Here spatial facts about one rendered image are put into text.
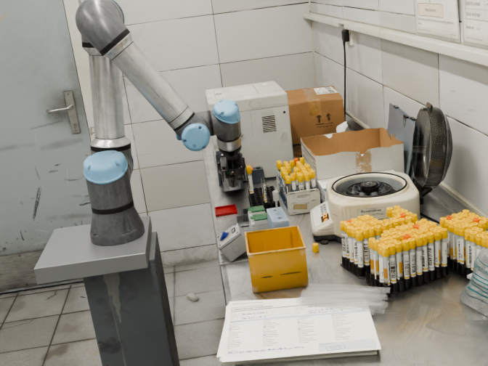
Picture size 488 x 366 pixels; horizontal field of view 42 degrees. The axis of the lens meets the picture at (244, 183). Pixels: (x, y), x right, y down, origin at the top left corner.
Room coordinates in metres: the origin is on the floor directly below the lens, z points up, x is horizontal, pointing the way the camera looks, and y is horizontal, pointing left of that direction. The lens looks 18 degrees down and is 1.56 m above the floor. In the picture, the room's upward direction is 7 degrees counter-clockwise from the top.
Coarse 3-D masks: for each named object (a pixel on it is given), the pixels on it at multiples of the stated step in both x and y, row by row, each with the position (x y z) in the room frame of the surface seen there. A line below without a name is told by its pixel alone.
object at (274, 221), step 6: (270, 210) 1.55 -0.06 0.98; (282, 210) 1.54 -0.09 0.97; (270, 216) 1.50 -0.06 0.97; (276, 216) 1.50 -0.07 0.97; (282, 216) 1.49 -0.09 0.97; (270, 222) 1.51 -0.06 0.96; (276, 222) 1.46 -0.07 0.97; (282, 222) 1.47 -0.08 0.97; (288, 222) 1.47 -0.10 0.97; (270, 228) 1.52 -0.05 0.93
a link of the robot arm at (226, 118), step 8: (216, 104) 1.80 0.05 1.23; (224, 104) 1.80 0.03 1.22; (232, 104) 1.79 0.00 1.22; (216, 112) 1.77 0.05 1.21; (224, 112) 1.77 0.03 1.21; (232, 112) 1.77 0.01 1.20; (216, 120) 1.78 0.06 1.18; (224, 120) 1.77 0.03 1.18; (232, 120) 1.77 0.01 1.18; (216, 128) 1.78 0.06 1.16; (224, 128) 1.78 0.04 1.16; (232, 128) 1.79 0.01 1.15; (240, 128) 1.83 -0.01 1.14; (216, 136) 1.83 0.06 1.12; (224, 136) 1.80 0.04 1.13; (232, 136) 1.80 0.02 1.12
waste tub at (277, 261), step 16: (256, 240) 1.42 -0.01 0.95; (272, 240) 1.42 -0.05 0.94; (288, 240) 1.42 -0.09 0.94; (256, 256) 1.29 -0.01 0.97; (272, 256) 1.29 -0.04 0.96; (288, 256) 1.29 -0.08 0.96; (304, 256) 1.29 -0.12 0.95; (256, 272) 1.29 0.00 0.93; (272, 272) 1.29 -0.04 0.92; (288, 272) 1.29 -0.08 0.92; (304, 272) 1.29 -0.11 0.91; (256, 288) 1.29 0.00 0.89; (272, 288) 1.29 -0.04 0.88; (288, 288) 1.29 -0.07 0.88
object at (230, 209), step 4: (232, 204) 1.88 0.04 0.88; (216, 208) 1.88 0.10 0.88; (220, 208) 1.87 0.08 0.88; (224, 208) 1.87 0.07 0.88; (228, 208) 1.86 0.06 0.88; (232, 208) 1.86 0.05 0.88; (236, 208) 1.84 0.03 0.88; (216, 212) 1.84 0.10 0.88; (220, 212) 1.84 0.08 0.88; (224, 212) 1.84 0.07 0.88; (228, 212) 1.82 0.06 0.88; (232, 212) 1.82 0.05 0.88; (236, 212) 1.82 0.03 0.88
